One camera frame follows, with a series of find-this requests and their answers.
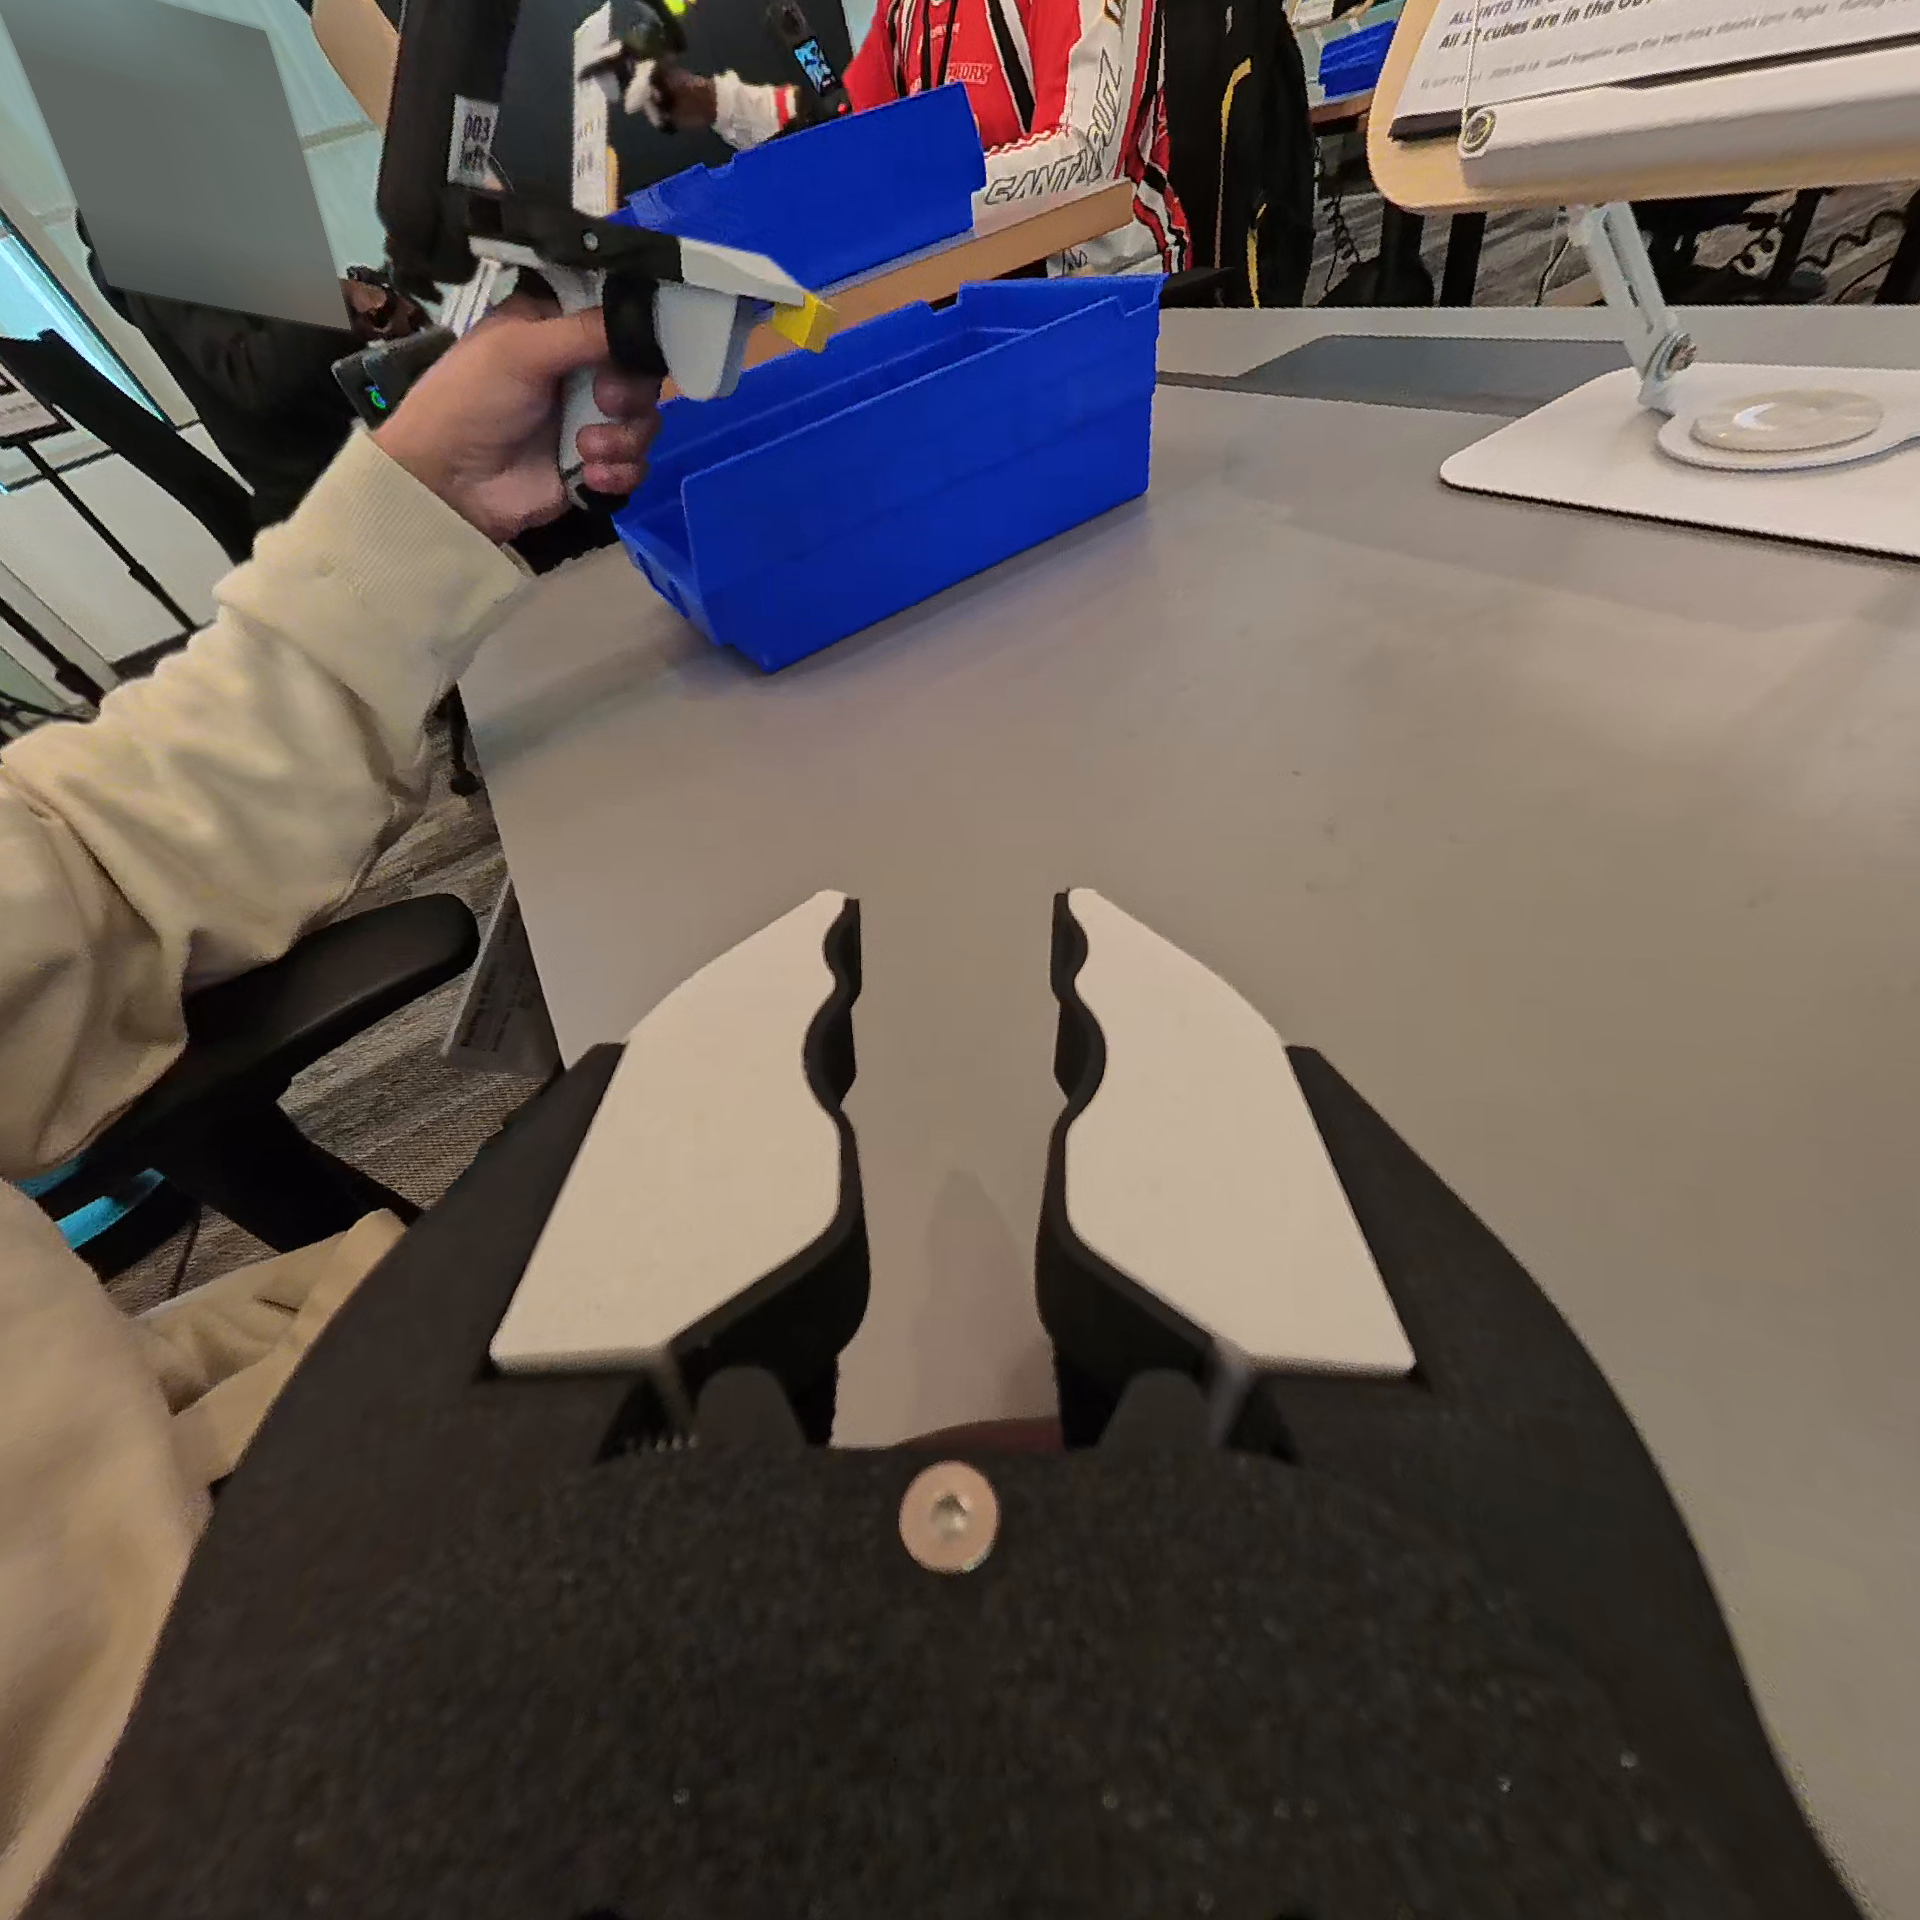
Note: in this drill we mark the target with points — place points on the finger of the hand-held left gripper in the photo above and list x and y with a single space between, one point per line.
713 329

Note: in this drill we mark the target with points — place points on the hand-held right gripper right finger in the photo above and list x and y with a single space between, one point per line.
1223 1185

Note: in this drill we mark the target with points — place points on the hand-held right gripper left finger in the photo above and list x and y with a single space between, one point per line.
692 1185

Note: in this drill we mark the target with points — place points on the yellow wooden cube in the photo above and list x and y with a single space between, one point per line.
806 325

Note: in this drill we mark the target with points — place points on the blue plastic bin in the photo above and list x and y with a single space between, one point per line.
1358 58
839 195
930 481

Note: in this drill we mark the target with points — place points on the person's left hand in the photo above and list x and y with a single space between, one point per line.
480 435

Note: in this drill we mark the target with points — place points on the white paper label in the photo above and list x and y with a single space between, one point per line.
504 989

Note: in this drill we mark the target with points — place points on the long wooden table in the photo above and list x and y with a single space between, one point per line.
1036 240

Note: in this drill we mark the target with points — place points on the black sign stand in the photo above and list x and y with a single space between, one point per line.
149 435

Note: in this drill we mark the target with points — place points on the black white marker sign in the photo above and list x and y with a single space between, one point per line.
24 411

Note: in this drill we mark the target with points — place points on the printed instruction sheet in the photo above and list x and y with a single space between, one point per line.
1652 37

